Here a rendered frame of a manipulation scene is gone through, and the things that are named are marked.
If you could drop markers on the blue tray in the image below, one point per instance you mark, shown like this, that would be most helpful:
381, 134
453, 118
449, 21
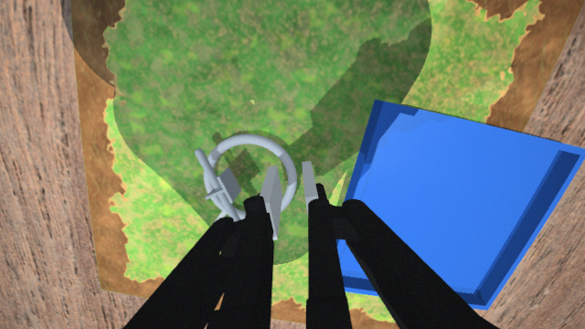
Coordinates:
467, 197

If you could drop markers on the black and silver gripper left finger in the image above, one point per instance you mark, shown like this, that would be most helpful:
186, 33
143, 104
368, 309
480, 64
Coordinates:
191, 292

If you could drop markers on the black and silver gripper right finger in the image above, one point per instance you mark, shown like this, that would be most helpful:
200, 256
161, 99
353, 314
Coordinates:
414, 294

